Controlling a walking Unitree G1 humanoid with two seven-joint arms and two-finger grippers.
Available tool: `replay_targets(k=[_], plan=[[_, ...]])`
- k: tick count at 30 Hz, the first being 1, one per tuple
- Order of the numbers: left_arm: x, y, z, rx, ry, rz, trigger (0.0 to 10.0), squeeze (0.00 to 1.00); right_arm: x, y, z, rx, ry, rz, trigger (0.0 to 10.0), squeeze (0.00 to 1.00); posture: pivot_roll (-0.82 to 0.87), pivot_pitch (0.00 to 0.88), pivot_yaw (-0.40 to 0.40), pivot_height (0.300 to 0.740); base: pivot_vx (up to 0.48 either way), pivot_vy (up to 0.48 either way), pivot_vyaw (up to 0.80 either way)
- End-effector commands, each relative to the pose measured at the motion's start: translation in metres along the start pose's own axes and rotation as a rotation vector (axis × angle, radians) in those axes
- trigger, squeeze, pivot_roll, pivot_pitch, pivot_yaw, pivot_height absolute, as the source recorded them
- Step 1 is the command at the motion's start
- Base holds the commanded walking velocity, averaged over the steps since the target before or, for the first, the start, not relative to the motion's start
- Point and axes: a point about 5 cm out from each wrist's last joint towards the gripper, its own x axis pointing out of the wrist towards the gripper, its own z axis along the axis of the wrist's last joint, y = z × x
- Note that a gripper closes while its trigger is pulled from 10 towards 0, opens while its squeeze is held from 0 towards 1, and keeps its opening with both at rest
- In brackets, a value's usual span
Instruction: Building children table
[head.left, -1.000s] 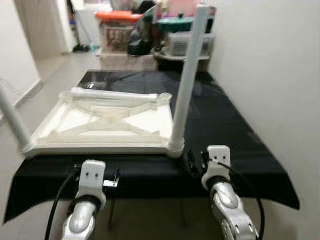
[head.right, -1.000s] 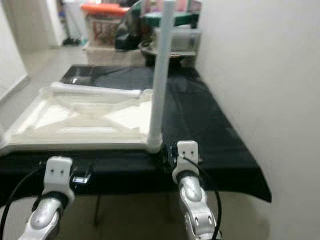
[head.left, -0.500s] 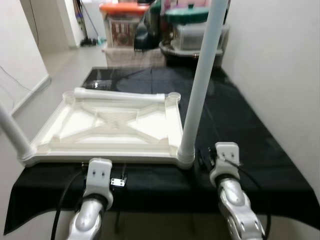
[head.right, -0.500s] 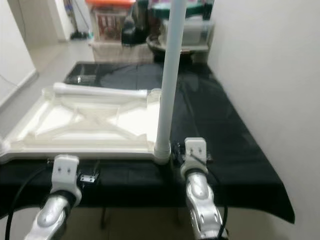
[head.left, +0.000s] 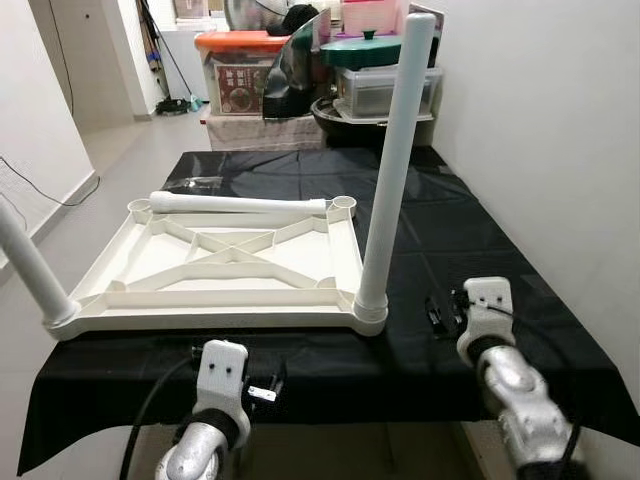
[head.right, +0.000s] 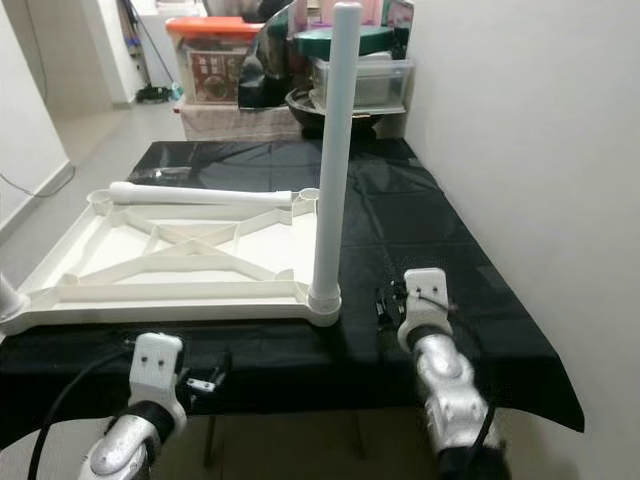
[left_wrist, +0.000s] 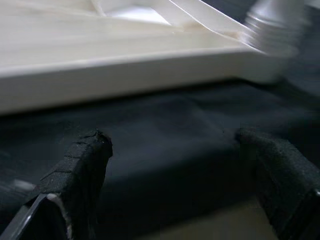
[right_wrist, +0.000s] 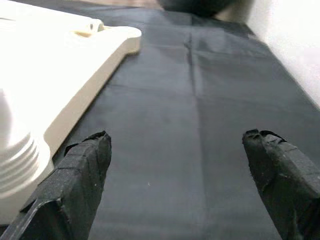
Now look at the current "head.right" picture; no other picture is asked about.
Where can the black round bowl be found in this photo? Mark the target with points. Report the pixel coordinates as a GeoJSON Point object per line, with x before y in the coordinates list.
{"type": "Point", "coordinates": [300, 110]}

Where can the orange lid storage box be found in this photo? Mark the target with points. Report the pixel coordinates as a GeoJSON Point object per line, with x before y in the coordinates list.
{"type": "Point", "coordinates": [210, 80]}

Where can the pink plastic box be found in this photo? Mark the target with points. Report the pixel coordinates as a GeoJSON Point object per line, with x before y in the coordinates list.
{"type": "Point", "coordinates": [320, 12]}

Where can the beige patterned box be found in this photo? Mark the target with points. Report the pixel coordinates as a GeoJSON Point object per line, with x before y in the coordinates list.
{"type": "Point", "coordinates": [230, 122]}

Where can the white appliance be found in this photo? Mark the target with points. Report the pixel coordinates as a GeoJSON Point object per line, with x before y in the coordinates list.
{"type": "Point", "coordinates": [160, 50]}

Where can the black head mop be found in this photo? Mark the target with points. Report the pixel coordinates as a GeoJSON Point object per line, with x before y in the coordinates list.
{"type": "Point", "coordinates": [155, 95]}

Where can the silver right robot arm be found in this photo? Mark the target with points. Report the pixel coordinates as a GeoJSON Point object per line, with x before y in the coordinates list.
{"type": "Point", "coordinates": [450, 390]}

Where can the white plastic children table top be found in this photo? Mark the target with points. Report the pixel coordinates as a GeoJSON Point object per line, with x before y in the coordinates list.
{"type": "Point", "coordinates": [160, 312]}

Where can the clear plastic storage box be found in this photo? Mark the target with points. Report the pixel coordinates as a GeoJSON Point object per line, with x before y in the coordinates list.
{"type": "Point", "coordinates": [380, 85]}

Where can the grey metal table frame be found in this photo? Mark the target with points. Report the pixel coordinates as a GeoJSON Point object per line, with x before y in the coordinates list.
{"type": "Point", "coordinates": [212, 440]}

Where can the green round lid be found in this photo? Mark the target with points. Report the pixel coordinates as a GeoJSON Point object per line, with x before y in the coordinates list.
{"type": "Point", "coordinates": [375, 40]}

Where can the colourful printed carton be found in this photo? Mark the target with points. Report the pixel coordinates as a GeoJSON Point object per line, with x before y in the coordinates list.
{"type": "Point", "coordinates": [400, 20]}

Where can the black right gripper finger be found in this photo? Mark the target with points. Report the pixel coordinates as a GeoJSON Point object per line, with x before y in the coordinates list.
{"type": "Point", "coordinates": [382, 303]}

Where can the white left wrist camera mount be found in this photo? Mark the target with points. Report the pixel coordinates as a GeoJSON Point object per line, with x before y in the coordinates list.
{"type": "Point", "coordinates": [158, 362]}

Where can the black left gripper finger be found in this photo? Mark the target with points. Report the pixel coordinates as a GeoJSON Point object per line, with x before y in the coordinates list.
{"type": "Point", "coordinates": [222, 365]}

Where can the black tablecloth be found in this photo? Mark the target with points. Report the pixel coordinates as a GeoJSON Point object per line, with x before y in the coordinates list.
{"type": "Point", "coordinates": [410, 200]}

